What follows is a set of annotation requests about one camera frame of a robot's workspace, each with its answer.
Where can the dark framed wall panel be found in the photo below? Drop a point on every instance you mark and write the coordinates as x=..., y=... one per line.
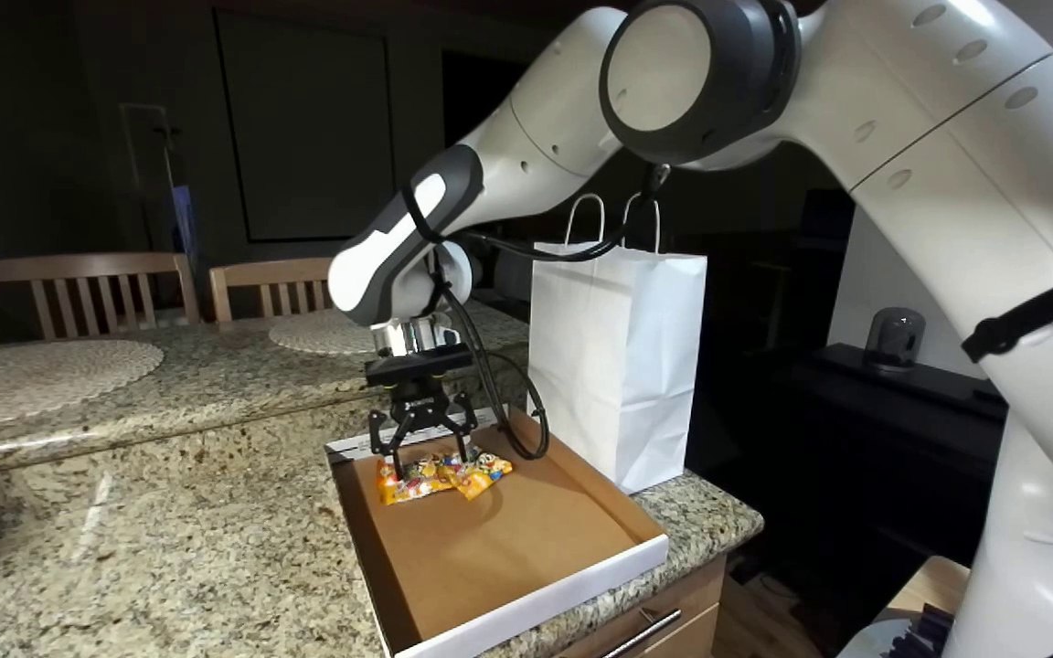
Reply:
x=309, y=121

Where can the yellow cartoon snack packet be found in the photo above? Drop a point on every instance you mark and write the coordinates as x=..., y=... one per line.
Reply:
x=412, y=484
x=485, y=477

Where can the grey glass jar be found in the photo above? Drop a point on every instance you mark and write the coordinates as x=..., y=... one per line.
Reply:
x=895, y=336

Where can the white paper bag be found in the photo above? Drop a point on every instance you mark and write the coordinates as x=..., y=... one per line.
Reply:
x=620, y=366

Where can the wooden cabinet drawer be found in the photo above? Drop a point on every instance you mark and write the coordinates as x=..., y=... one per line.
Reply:
x=684, y=605

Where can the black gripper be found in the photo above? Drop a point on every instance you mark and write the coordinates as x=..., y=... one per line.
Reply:
x=422, y=405

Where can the tan wooden board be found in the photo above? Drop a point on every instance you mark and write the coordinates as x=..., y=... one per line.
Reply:
x=932, y=588

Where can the wooden slat chair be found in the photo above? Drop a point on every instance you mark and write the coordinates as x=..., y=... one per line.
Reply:
x=63, y=264
x=273, y=270

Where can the dark side table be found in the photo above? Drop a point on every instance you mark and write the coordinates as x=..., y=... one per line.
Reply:
x=867, y=414

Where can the round woven placemat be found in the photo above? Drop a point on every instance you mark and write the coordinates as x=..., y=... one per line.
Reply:
x=37, y=378
x=312, y=336

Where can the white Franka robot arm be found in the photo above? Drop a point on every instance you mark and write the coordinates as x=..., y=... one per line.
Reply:
x=916, y=147

